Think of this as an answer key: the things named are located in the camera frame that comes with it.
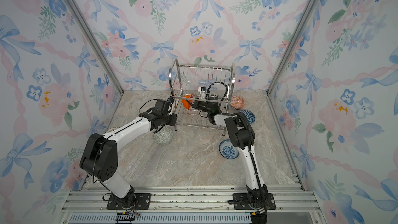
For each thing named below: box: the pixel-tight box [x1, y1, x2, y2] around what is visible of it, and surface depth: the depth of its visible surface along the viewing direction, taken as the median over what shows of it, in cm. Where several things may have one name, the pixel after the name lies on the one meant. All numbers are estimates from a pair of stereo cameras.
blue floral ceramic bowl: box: [218, 138, 240, 160], surface depth 92 cm
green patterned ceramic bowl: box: [153, 126, 174, 145], surface depth 97 cm
